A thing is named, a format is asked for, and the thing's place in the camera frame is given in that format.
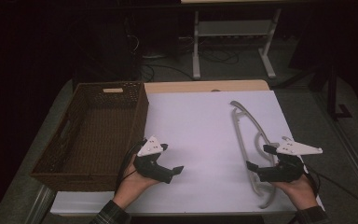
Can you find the person's right hand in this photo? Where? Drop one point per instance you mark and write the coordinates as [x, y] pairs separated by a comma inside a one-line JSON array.
[[300, 193]]

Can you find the white table sheet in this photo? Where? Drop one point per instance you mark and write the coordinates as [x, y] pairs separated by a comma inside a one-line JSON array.
[[199, 124]]

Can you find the aluminium frame rail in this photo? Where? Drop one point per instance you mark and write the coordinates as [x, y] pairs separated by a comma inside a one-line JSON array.
[[40, 205], [354, 155]]

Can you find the grey plastic clothes hanger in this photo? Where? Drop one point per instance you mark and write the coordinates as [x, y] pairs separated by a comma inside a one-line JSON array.
[[244, 133]]

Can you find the person's left hand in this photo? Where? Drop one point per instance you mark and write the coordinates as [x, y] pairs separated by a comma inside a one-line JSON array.
[[133, 188]]

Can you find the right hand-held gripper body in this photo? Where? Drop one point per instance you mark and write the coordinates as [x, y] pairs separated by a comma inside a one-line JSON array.
[[287, 166]]

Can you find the black metal stand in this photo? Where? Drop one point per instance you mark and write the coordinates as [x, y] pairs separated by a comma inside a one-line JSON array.
[[332, 93]]

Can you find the white metal table frame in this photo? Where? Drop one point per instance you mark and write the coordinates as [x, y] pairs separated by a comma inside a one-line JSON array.
[[234, 28]]

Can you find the brown woven basket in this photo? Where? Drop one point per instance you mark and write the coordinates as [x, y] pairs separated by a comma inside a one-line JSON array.
[[99, 137]]

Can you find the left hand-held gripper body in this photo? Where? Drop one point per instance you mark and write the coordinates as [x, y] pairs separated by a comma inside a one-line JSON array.
[[151, 166]]

